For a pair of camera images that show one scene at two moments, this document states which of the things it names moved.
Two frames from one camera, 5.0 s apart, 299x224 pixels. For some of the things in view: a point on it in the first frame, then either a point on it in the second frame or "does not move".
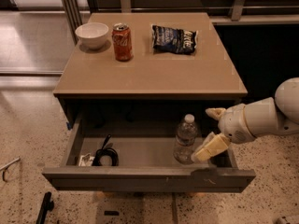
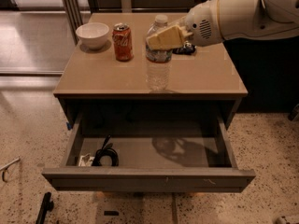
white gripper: x=235 y=124 → x=202 y=24
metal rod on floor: x=4 y=168 does not move
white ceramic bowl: x=92 y=35 does not move
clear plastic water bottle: x=185 y=139 → x=158 y=62
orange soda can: x=121 y=35 does not move
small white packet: x=86 y=161 does not move
